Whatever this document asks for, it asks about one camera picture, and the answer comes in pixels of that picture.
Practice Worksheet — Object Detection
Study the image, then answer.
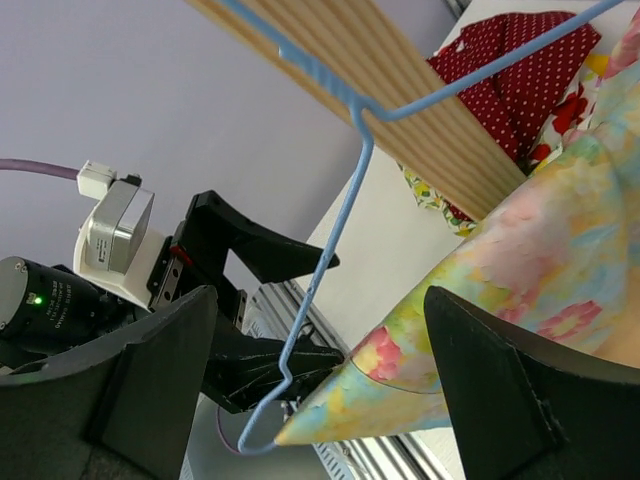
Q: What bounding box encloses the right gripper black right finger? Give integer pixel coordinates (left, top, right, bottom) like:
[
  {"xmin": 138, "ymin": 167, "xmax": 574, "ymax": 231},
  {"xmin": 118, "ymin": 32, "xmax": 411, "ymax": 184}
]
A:
[{"xmin": 424, "ymin": 286, "xmax": 639, "ymax": 479}]

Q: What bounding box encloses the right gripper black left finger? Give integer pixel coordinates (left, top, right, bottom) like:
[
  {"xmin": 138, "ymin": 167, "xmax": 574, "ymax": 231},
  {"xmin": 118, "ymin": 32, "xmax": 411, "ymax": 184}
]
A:
[{"xmin": 1, "ymin": 287, "xmax": 217, "ymax": 479}]

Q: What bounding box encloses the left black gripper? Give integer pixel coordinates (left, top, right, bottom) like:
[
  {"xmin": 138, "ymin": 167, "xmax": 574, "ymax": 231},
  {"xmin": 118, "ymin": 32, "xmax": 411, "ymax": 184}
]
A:
[{"xmin": 146, "ymin": 190, "xmax": 323, "ymax": 330}]

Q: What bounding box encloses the pastel floral garment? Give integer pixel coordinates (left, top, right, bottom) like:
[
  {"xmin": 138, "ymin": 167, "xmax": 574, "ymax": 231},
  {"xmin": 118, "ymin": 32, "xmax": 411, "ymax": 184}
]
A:
[{"xmin": 275, "ymin": 19, "xmax": 639, "ymax": 446}]

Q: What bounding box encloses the lemon print skirt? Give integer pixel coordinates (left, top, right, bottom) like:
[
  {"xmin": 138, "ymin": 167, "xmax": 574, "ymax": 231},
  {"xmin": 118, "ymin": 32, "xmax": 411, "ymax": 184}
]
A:
[{"xmin": 398, "ymin": 164, "xmax": 477, "ymax": 237}]

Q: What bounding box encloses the blue wire hanger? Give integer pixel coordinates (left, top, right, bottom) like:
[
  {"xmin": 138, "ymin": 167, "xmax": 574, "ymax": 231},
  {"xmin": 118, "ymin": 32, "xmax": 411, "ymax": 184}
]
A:
[{"xmin": 219, "ymin": 0, "xmax": 626, "ymax": 456}]

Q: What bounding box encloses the red polka dot garment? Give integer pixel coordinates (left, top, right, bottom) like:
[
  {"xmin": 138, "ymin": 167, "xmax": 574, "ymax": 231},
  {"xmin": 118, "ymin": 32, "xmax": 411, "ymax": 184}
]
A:
[{"xmin": 427, "ymin": 11, "xmax": 601, "ymax": 168}]

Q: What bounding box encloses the red poppy print garment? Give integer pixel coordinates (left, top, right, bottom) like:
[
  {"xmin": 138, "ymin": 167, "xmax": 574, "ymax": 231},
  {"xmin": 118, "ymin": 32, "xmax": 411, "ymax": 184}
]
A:
[{"xmin": 526, "ymin": 75, "xmax": 601, "ymax": 176}]

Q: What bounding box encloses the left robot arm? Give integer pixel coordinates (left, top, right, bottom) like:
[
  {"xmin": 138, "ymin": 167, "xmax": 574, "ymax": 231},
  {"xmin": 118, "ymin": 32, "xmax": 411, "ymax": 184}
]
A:
[{"xmin": 1, "ymin": 191, "xmax": 322, "ymax": 370}]

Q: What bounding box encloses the wooden clothes rack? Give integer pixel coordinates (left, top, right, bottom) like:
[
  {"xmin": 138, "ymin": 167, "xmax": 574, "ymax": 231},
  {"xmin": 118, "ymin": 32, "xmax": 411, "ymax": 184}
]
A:
[{"xmin": 192, "ymin": 0, "xmax": 526, "ymax": 220}]

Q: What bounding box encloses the aluminium rail frame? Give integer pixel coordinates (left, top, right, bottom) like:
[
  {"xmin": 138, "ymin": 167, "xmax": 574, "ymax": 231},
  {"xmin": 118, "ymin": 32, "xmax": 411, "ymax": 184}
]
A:
[{"xmin": 247, "ymin": 279, "xmax": 466, "ymax": 480}]

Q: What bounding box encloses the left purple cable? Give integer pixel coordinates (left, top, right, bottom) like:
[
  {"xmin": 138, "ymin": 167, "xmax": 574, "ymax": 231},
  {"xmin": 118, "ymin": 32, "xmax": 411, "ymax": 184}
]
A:
[{"xmin": 0, "ymin": 158, "xmax": 81, "ymax": 179}]

